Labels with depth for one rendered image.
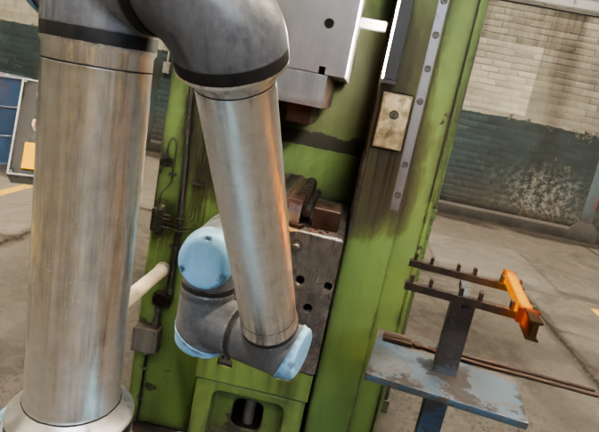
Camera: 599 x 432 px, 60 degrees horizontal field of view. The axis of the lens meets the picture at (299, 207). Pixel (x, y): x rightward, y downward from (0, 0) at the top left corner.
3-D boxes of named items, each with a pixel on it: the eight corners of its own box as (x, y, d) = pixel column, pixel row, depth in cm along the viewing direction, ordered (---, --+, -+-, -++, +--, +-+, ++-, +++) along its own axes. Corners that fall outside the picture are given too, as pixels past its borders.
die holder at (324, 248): (315, 376, 162) (344, 240, 153) (196, 347, 165) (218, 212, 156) (326, 306, 217) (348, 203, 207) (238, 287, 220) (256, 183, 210)
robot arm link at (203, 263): (169, 287, 83) (177, 228, 81) (194, 263, 95) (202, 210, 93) (226, 300, 83) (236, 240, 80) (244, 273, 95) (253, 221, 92)
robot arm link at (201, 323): (217, 372, 85) (228, 303, 82) (160, 347, 89) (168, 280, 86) (245, 350, 93) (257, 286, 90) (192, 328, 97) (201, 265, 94)
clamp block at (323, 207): (337, 232, 159) (341, 212, 157) (309, 227, 159) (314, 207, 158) (339, 224, 170) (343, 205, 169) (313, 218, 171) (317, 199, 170)
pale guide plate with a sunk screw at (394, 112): (400, 151, 163) (413, 96, 160) (372, 145, 164) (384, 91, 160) (399, 150, 166) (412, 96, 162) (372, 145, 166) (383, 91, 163)
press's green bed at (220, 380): (286, 501, 173) (313, 375, 163) (177, 473, 176) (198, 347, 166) (304, 406, 227) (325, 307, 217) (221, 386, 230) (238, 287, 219)
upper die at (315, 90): (321, 109, 152) (327, 75, 150) (254, 95, 153) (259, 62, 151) (330, 107, 193) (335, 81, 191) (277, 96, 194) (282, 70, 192)
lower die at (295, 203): (298, 224, 160) (303, 198, 158) (234, 211, 161) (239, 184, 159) (311, 199, 200) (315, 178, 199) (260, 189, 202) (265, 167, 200)
